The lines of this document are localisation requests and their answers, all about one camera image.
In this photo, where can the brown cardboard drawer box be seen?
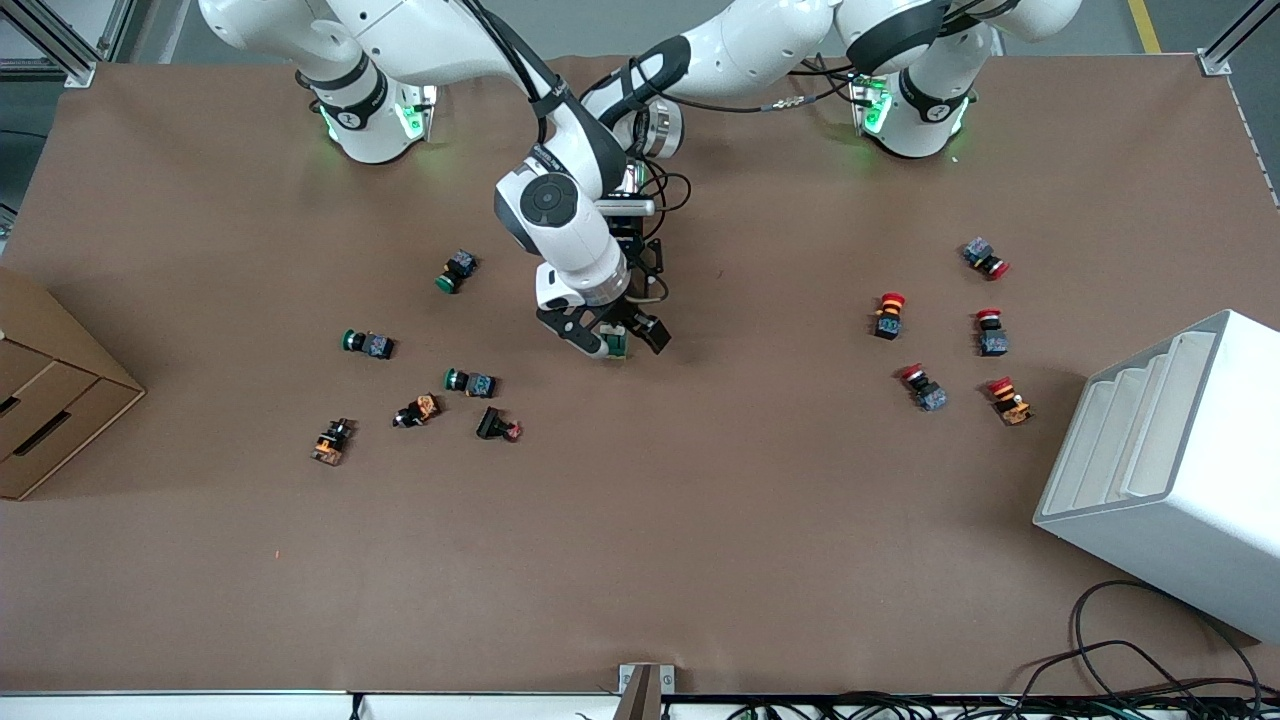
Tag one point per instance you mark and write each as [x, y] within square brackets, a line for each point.
[60, 400]

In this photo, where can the green push button switch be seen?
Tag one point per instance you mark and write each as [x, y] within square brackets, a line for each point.
[478, 385]
[460, 267]
[375, 346]

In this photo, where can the metal table edge bracket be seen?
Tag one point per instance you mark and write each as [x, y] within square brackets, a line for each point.
[645, 690]

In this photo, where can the white stepped storage rack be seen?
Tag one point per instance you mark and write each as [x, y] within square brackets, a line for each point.
[1180, 540]

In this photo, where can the aluminium frame profile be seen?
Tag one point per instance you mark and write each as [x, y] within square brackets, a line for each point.
[1215, 65]
[75, 72]

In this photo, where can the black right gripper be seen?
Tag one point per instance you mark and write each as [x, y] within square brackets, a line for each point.
[627, 315]

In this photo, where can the black switch with red lamp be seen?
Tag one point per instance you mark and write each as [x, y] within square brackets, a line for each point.
[492, 424]

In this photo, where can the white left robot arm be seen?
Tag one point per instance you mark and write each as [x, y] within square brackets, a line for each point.
[760, 40]

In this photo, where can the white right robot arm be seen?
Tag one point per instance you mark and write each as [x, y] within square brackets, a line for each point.
[560, 210]

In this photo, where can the green load switch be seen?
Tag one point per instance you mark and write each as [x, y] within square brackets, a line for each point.
[618, 348]

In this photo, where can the white table edge rail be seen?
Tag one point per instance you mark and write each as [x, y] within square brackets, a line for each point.
[200, 708]

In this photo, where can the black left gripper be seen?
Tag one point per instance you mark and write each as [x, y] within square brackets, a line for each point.
[641, 254]

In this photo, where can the red mushroom button grey block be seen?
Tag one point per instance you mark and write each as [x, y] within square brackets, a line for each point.
[980, 252]
[930, 396]
[992, 342]

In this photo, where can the red mushroom button orange block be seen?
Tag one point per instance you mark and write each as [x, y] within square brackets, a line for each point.
[1012, 408]
[888, 322]

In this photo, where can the brown paper table cover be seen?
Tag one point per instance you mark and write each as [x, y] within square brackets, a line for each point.
[700, 550]

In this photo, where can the orange black selector switch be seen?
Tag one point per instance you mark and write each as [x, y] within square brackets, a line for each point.
[420, 410]
[330, 445]

